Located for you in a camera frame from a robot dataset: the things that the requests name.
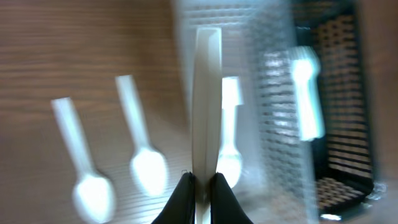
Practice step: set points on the white plastic spoon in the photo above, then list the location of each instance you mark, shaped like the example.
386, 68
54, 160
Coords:
148, 165
230, 161
206, 115
93, 194

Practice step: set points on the black plastic basket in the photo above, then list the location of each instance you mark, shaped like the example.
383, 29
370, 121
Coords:
343, 157

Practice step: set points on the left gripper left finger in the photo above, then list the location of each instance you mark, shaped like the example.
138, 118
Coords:
180, 208

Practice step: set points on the clear plastic basket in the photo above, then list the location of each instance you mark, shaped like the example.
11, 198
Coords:
276, 184

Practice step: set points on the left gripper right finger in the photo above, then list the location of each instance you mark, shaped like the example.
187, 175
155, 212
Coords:
225, 209

